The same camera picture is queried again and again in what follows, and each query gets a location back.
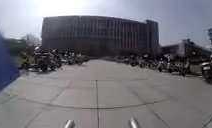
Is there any row of parked scooters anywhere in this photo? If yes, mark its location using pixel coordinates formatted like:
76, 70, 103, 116
113, 53, 212, 83
19, 46, 92, 73

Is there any low dark building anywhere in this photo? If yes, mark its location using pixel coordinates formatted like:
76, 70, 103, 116
159, 38, 212, 61

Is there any row of trees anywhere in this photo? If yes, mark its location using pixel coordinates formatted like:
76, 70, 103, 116
3, 33, 43, 57

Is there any grey paved plaza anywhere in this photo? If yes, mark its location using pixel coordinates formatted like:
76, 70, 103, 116
0, 59, 212, 128

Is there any large dark building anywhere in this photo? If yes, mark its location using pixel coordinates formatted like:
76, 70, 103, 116
40, 14, 161, 58

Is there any robot's own part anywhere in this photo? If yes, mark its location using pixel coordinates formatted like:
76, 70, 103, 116
63, 119, 76, 128
128, 117, 140, 128

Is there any blue flag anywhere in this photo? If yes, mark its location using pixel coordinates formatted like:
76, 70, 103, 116
0, 18, 21, 97

